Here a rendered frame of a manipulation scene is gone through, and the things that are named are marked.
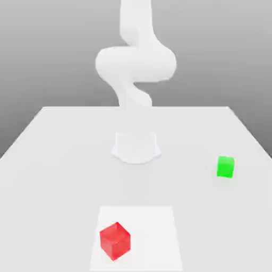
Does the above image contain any small green cube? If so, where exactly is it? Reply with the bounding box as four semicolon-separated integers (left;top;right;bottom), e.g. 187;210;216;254
216;155;235;179

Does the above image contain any small red cube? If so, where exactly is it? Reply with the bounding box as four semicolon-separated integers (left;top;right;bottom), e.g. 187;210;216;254
99;222;131;261

